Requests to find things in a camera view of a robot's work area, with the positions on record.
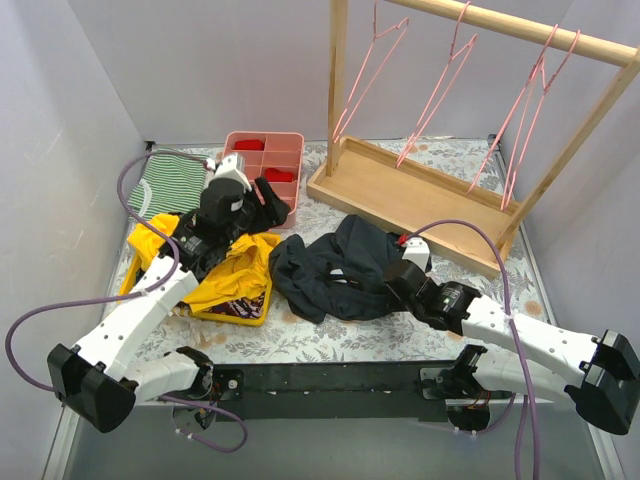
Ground green striped shirt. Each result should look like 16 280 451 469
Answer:
127 150 209 220

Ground yellow plastic tray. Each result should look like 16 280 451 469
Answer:
117 234 275 328

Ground pink compartment organizer tray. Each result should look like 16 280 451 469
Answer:
223 131 304 230

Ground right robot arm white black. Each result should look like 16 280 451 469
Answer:
383 260 639 435

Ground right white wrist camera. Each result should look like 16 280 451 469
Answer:
397 235 432 273

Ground dark navy shorts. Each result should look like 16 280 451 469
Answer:
269 214 405 324

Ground red sock compartment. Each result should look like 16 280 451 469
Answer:
264 167 296 183
233 139 265 151

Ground yellow garment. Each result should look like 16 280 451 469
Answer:
127 213 281 325

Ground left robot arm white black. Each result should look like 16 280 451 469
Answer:
47 177 290 433

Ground patterned dark garment in tray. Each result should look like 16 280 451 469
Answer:
207 294 265 319

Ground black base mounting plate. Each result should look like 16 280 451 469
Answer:
204 361 510 432

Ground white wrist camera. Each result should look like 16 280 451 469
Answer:
397 235 432 273
205 153 252 191

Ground red sock upper compartment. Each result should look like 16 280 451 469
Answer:
233 139 265 151

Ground pink wire hanger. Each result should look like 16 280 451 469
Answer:
465 23 560 195
395 1 477 168
501 25 581 211
331 1 410 144

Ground wooden clothes rack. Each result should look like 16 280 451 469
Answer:
306 1 639 278

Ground red sock middle compartment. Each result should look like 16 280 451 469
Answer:
264 167 296 183

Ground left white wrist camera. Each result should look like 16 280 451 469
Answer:
205 153 252 191

